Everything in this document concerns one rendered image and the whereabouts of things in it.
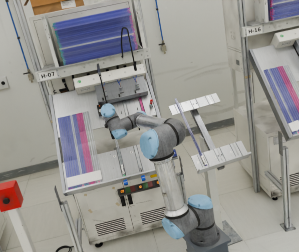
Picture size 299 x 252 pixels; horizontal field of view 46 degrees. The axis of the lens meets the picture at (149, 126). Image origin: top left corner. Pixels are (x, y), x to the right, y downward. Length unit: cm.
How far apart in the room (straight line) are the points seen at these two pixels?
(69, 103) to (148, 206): 95
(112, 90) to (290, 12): 134
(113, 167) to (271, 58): 135
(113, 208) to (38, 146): 182
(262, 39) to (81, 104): 143
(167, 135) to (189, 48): 261
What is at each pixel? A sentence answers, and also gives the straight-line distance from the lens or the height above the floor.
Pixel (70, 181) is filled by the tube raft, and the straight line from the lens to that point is 223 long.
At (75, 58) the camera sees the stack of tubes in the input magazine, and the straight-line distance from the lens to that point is 239.
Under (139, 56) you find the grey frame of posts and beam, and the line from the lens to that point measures 244.
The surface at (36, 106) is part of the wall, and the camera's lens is 408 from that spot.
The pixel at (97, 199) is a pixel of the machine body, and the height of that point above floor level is 43.
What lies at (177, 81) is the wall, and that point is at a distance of 409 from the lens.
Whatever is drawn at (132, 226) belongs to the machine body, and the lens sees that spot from 276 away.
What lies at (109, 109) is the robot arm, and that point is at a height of 121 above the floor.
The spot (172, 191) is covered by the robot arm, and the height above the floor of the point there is 91.
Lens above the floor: 177
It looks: 21 degrees down
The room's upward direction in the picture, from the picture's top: 11 degrees counter-clockwise
